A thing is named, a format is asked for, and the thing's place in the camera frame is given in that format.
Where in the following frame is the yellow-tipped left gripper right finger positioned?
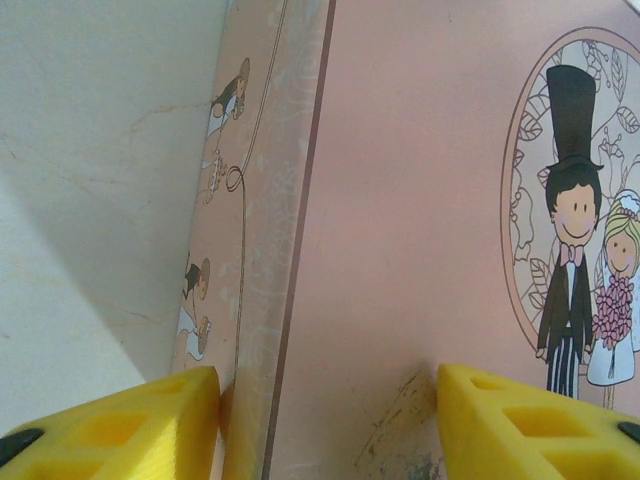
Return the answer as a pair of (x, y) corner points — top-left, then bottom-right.
(436, 363), (640, 480)

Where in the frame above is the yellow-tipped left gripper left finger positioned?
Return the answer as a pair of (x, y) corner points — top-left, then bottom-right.
(0, 366), (221, 480)

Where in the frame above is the pink wedding couple tin box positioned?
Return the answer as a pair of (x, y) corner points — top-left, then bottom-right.
(169, 0), (640, 480)

